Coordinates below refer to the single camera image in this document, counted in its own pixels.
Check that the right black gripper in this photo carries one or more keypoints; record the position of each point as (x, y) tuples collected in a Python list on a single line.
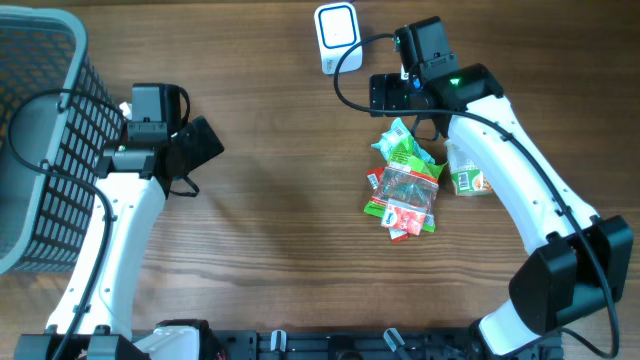
[(392, 84)]

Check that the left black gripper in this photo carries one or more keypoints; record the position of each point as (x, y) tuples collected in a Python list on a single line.
[(201, 151)]

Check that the light teal snack packet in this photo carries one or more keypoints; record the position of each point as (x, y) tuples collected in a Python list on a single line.
[(399, 134)]

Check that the red stick snack packet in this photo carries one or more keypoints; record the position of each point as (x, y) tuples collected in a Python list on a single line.
[(374, 177)]

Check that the green gummy candy bag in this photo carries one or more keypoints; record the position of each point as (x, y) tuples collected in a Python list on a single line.
[(408, 179)]

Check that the cup noodles white green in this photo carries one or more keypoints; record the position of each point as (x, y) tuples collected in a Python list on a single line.
[(467, 178)]

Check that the small red snack packet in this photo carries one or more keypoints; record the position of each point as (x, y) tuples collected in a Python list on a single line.
[(404, 217)]

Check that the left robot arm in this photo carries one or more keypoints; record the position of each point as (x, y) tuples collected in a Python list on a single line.
[(93, 319)]

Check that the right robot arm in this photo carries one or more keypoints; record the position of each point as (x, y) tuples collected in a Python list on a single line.
[(577, 261)]

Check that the white barcode scanner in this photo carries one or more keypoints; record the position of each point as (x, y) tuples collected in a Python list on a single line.
[(337, 30)]

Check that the grey plastic mesh basket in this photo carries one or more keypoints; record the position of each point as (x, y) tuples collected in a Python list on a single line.
[(46, 73)]

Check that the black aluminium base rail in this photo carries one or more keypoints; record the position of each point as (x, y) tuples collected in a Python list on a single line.
[(432, 344)]

